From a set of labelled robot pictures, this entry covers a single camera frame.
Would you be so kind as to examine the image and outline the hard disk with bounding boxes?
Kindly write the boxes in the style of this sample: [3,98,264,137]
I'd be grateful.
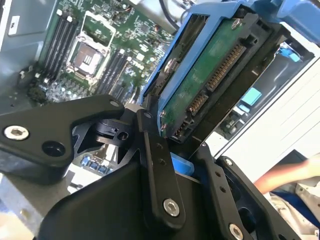
[138,0,320,182]

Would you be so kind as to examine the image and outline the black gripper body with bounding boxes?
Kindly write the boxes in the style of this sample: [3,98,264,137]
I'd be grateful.
[37,112,221,240]

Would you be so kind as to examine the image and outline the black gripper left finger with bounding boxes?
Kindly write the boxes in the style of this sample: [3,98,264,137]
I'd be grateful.
[0,94,187,230]

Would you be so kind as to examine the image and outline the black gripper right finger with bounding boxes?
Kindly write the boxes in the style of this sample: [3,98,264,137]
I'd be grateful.
[195,143,302,240]

